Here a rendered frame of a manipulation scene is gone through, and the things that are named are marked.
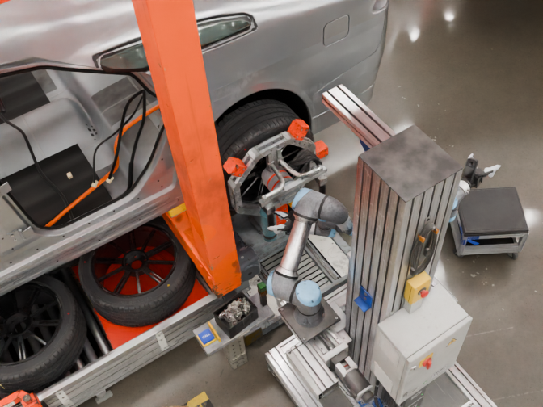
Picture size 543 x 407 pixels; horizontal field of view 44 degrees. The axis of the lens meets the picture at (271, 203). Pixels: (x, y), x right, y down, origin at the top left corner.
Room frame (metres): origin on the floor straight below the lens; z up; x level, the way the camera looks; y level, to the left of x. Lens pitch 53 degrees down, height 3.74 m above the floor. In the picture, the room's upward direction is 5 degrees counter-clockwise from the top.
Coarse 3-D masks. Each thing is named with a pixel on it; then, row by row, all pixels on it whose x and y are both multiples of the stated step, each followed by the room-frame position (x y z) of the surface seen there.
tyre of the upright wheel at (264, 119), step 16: (240, 112) 2.58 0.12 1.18; (256, 112) 2.57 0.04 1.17; (272, 112) 2.58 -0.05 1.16; (288, 112) 2.63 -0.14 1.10; (224, 128) 2.50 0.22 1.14; (240, 128) 2.48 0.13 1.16; (256, 128) 2.45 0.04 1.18; (272, 128) 2.46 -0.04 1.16; (224, 144) 2.43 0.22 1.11; (240, 144) 2.38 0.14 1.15; (256, 144) 2.41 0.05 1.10; (224, 160) 2.34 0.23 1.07; (224, 176) 2.30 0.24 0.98
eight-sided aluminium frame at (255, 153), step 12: (288, 132) 2.47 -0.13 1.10; (264, 144) 2.39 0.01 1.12; (276, 144) 2.38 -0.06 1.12; (288, 144) 2.40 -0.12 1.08; (300, 144) 2.44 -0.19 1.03; (312, 144) 2.48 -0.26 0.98; (252, 156) 2.32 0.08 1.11; (264, 156) 2.33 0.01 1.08; (252, 168) 2.29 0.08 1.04; (312, 168) 2.48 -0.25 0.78; (228, 180) 2.29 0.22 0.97; (240, 180) 2.26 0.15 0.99; (240, 192) 2.25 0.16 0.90; (240, 204) 2.24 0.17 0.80; (252, 204) 2.33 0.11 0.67; (276, 204) 2.36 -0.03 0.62
